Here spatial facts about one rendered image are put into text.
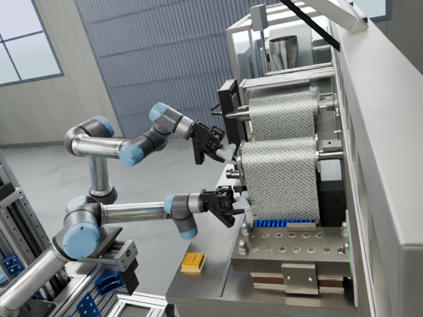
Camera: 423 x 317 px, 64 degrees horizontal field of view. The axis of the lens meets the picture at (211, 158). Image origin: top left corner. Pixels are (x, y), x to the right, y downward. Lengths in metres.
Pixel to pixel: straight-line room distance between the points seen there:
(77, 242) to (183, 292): 0.40
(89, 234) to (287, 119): 0.82
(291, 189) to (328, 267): 0.27
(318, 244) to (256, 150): 0.36
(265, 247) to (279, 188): 0.20
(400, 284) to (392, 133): 0.15
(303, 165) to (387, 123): 0.79
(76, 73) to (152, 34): 1.57
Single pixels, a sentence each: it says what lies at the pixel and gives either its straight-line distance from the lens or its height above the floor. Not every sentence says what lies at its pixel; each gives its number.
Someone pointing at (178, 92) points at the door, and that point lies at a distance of 4.82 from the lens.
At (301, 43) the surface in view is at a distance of 2.06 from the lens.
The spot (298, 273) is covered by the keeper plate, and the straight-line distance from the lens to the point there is 1.12.
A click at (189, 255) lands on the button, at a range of 1.38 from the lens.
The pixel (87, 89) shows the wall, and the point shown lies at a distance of 5.75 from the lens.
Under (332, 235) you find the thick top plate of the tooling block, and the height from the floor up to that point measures 1.03.
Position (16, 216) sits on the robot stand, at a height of 1.15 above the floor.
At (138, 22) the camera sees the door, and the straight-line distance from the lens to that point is 4.85.
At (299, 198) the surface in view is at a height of 1.12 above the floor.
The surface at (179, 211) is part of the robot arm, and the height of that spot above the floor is 1.10.
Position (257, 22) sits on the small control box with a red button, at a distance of 1.60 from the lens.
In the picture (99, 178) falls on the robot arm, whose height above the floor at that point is 1.13.
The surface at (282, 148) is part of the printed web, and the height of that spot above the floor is 1.30.
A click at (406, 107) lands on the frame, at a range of 0.40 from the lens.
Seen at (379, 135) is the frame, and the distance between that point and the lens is 0.34.
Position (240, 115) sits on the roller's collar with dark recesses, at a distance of 1.39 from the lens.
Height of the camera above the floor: 1.80
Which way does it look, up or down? 25 degrees down
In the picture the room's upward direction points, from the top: 14 degrees counter-clockwise
